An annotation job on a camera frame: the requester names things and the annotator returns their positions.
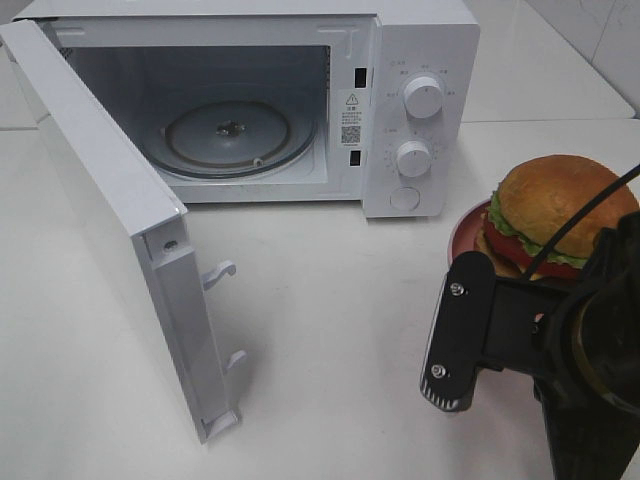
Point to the white warning label sticker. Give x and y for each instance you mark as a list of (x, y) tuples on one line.
[(351, 113)]

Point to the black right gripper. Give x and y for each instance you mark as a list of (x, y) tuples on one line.
[(582, 340)]

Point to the upper white power knob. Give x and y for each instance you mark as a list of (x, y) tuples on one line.
[(423, 95)]

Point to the pink round plate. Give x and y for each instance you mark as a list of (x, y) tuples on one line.
[(467, 232)]

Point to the lower white timer knob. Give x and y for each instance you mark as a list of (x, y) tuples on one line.
[(413, 159)]

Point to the glass microwave turntable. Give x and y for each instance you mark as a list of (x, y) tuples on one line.
[(231, 139)]

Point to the burger with lettuce and tomato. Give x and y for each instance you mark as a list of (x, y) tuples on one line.
[(534, 200)]

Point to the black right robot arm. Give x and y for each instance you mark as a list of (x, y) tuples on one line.
[(590, 437)]

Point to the white microwave oven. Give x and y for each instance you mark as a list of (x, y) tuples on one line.
[(148, 62)]

